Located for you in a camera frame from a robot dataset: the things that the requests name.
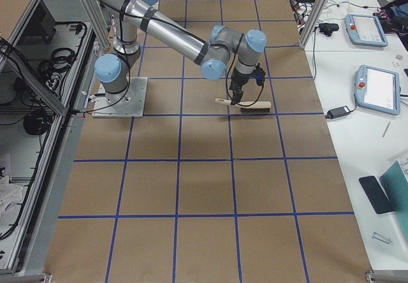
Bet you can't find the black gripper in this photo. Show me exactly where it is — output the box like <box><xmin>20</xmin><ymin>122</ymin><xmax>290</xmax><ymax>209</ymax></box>
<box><xmin>229</xmin><ymin>71</ymin><xmax>250</xmax><ymax>105</ymax></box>

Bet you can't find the teal notebook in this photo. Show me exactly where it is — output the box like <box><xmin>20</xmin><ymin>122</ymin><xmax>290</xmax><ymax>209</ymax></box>
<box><xmin>380</xmin><ymin>162</ymin><xmax>407</xmax><ymax>239</ymax></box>

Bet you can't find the blue teach pendant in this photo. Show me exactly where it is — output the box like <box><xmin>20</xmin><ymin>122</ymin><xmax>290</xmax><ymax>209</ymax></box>
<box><xmin>354</xmin><ymin>65</ymin><xmax>400</xmax><ymax>115</ymax></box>
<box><xmin>344</xmin><ymin>14</ymin><xmax>388</xmax><ymax>47</ymax></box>

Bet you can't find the black power adapter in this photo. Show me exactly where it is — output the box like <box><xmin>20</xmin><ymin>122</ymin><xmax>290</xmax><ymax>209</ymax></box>
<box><xmin>325</xmin><ymin>106</ymin><xmax>351</xmax><ymax>119</ymax></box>

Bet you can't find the blue teach pendant near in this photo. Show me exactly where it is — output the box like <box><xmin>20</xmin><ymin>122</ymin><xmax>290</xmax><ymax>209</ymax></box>
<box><xmin>354</xmin><ymin>65</ymin><xmax>400</xmax><ymax>115</ymax></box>

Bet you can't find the beige hand brush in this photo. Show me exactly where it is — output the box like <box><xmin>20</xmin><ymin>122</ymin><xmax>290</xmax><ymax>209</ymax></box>
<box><xmin>215</xmin><ymin>98</ymin><xmax>272</xmax><ymax>113</ymax></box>

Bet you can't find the black smartphone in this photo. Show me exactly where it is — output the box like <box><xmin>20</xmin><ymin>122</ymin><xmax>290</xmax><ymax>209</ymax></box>
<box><xmin>359</xmin><ymin>176</ymin><xmax>392</xmax><ymax>214</ymax></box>

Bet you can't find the blue teach pendant far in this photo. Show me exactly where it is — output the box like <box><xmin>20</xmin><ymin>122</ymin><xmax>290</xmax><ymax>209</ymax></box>
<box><xmin>344</xmin><ymin>14</ymin><xmax>388</xmax><ymax>47</ymax></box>

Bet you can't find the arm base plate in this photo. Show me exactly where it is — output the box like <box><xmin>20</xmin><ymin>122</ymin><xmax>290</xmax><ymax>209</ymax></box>
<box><xmin>92</xmin><ymin>77</ymin><xmax>149</xmax><ymax>118</ymax></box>

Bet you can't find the aluminium frame post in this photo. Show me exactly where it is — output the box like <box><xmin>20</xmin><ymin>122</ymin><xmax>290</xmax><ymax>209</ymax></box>
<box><xmin>299</xmin><ymin>0</ymin><xmax>328</xmax><ymax>49</ymax></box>

